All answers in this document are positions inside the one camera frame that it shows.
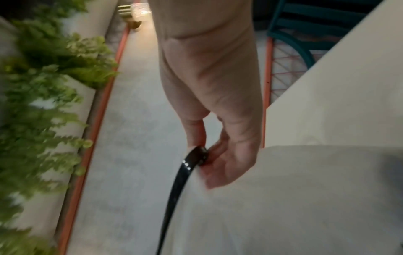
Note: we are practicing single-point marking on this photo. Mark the row of green ferns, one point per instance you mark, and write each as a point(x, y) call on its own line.
point(31, 119)

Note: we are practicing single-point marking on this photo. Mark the orange ledge trim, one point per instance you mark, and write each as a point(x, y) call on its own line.
point(77, 196)

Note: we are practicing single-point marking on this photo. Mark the person's right hand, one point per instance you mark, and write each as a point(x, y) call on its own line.
point(214, 62)

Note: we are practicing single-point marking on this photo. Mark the brass wall lamp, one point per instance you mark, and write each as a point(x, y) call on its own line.
point(138, 12)

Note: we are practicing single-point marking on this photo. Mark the clear plastic bag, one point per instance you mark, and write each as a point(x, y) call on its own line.
point(283, 199)

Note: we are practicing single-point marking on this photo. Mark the dark green slatted chair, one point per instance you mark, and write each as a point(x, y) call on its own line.
point(302, 22)

